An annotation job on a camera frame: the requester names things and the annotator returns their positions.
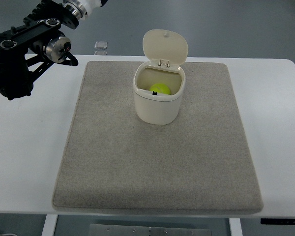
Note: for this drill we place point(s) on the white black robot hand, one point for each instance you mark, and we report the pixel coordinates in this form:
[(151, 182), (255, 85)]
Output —
[(92, 4)]

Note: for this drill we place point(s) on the yellow tennis ball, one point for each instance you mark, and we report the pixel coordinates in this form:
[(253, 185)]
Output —
[(160, 88)]

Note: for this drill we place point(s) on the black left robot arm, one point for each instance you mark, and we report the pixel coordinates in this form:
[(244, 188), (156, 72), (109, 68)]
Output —
[(26, 52)]

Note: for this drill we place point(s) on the clear plastic floor plate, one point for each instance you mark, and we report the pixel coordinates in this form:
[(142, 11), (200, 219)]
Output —
[(100, 45)]

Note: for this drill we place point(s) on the beige lidded plastic bin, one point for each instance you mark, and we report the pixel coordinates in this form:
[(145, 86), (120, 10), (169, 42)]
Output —
[(166, 51)]

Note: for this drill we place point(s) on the grey felt mat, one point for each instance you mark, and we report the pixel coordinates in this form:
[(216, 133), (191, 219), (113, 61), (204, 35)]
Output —
[(113, 161)]

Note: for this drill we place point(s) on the white left table leg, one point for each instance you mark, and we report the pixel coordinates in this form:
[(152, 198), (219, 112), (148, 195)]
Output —
[(50, 225)]

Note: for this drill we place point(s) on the white table leg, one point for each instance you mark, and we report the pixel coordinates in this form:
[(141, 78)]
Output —
[(50, 225), (235, 227)]

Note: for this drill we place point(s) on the white right table leg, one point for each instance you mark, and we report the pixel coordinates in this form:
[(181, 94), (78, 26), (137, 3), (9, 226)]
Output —
[(235, 227)]

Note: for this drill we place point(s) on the black table control panel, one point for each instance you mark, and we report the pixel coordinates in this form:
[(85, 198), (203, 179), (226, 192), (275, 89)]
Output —
[(277, 221)]

